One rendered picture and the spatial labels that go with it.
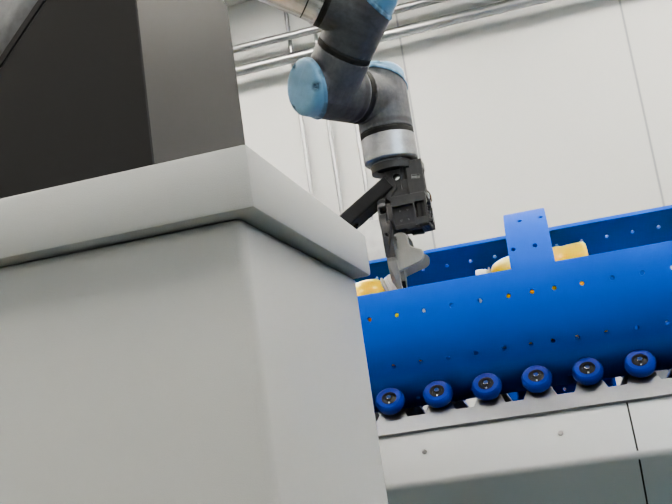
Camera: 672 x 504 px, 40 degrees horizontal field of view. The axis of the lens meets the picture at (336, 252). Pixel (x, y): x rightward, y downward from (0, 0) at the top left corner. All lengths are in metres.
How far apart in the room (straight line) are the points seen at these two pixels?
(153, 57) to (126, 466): 0.28
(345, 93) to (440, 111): 3.57
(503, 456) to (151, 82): 0.90
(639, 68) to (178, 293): 4.57
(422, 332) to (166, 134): 0.82
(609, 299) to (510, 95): 3.67
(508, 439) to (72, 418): 0.92
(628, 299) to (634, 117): 3.60
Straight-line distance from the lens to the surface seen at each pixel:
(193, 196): 0.56
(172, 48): 0.72
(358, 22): 1.43
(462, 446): 1.42
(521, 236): 1.44
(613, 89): 5.01
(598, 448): 1.40
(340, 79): 1.46
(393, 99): 1.54
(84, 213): 0.59
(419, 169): 1.52
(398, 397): 1.45
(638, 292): 1.41
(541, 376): 1.42
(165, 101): 0.68
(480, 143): 4.96
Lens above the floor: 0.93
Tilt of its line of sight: 11 degrees up
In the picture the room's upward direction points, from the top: 8 degrees counter-clockwise
